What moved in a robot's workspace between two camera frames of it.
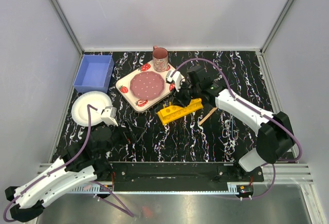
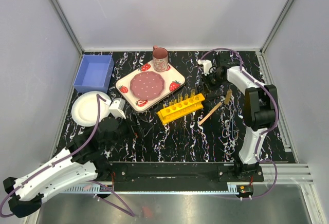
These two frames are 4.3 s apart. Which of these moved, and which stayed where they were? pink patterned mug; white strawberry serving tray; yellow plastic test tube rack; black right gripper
Moved: black right gripper
Stayed: white strawberry serving tray; pink patterned mug; yellow plastic test tube rack
